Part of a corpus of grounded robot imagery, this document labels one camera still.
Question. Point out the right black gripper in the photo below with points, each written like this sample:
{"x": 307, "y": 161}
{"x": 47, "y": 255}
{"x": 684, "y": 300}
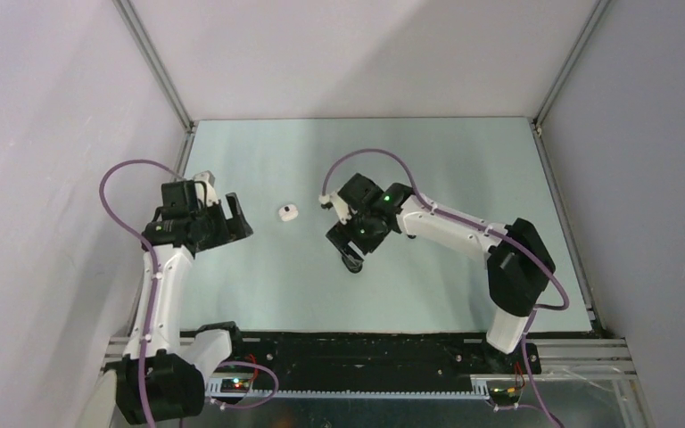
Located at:
{"x": 342, "y": 234}

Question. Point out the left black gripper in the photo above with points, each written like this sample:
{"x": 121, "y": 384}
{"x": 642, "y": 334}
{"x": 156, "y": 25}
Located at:
{"x": 232, "y": 229}

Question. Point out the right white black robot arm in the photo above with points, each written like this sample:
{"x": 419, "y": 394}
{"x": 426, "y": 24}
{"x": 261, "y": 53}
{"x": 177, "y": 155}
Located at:
{"x": 517, "y": 261}

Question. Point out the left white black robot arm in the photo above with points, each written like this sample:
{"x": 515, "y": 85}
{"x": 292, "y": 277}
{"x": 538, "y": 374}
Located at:
{"x": 158, "y": 380}

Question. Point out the white earbud charging case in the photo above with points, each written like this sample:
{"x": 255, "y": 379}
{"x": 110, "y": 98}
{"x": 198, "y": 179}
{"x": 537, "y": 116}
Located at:
{"x": 288, "y": 212}

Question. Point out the left controller circuit board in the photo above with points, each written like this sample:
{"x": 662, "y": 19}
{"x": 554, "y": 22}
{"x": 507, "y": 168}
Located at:
{"x": 224, "y": 386}

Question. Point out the controller circuit board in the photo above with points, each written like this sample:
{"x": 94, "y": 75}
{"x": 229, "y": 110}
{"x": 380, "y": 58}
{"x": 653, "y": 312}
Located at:
{"x": 224, "y": 386}
{"x": 505, "y": 397}

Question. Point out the right controller circuit board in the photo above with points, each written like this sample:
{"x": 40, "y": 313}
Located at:
{"x": 505, "y": 397}

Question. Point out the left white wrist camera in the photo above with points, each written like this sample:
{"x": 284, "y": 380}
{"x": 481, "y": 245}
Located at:
{"x": 205, "y": 190}

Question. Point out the grey slotted cable duct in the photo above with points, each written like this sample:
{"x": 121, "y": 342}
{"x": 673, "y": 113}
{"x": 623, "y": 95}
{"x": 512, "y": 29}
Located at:
{"x": 480, "y": 391}

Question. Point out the aluminium frame rail front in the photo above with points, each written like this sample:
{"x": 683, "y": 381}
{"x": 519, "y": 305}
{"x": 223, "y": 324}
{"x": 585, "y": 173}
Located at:
{"x": 551, "y": 356}

